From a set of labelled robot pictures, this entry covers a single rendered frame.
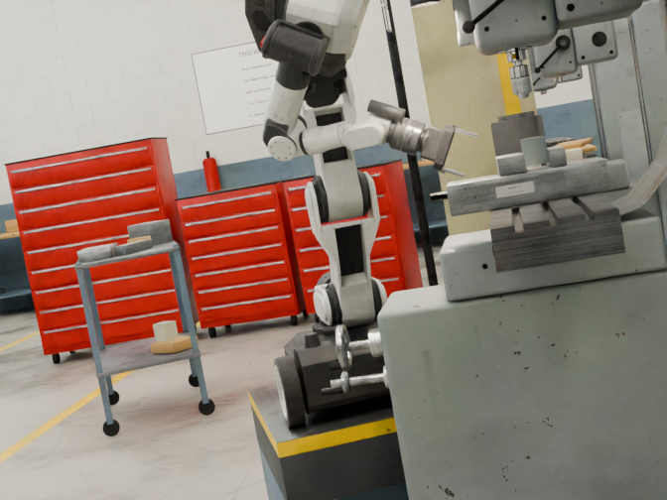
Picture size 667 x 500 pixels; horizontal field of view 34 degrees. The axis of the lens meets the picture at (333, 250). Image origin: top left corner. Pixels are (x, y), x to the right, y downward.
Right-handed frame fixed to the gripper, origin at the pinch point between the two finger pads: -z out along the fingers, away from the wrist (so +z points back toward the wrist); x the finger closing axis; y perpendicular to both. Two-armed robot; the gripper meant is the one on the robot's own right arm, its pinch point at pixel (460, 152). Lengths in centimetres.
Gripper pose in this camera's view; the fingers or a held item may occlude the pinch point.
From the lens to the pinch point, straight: 285.3
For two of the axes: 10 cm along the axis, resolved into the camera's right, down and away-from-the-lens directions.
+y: 1.7, -0.8, 9.8
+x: 3.0, -9.4, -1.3
